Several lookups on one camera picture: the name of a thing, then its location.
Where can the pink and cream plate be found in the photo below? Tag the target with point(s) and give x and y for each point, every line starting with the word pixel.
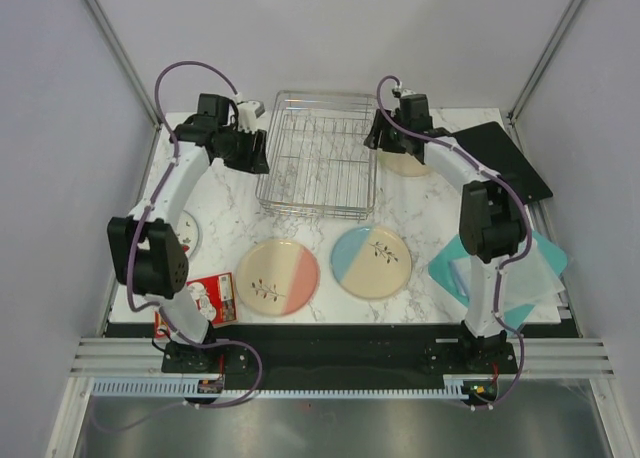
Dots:
pixel 277 277

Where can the metal wire dish rack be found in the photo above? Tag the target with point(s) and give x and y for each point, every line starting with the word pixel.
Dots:
pixel 319 165

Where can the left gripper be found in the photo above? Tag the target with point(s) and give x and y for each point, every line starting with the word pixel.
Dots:
pixel 256 161

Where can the white slotted cable duct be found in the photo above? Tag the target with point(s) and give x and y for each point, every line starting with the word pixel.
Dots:
pixel 192 387

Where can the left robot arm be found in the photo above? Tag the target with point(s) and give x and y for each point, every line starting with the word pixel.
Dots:
pixel 147 255

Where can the left aluminium frame post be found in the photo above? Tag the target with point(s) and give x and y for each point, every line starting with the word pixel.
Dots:
pixel 114 44

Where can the red instruction card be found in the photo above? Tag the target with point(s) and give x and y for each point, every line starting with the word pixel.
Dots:
pixel 220 293

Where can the watermelon pattern plate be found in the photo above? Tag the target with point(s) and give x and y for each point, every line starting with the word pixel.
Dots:
pixel 188 233

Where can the green and cream plate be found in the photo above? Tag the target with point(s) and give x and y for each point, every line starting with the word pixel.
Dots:
pixel 403 165

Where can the blue and cream plate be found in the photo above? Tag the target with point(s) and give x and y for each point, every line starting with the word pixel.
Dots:
pixel 371 262

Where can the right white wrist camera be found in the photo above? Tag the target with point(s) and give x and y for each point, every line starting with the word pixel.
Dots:
pixel 399 90

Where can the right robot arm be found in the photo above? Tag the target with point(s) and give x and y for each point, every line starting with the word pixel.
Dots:
pixel 494 228

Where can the aluminium frame post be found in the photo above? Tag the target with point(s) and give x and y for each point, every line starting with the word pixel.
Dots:
pixel 551 48
pixel 114 44

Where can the teal cutting mat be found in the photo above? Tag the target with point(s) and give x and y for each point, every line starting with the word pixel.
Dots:
pixel 527 314

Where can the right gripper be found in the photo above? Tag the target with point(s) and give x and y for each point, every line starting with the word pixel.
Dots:
pixel 373 139

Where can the black square mat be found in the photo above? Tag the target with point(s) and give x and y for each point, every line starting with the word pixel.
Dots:
pixel 491 145

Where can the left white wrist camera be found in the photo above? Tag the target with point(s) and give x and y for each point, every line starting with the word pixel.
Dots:
pixel 248 113

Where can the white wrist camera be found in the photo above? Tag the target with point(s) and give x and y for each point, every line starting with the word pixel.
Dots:
pixel 399 90
pixel 248 113

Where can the right aluminium frame post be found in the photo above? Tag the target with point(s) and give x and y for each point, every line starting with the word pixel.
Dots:
pixel 551 48

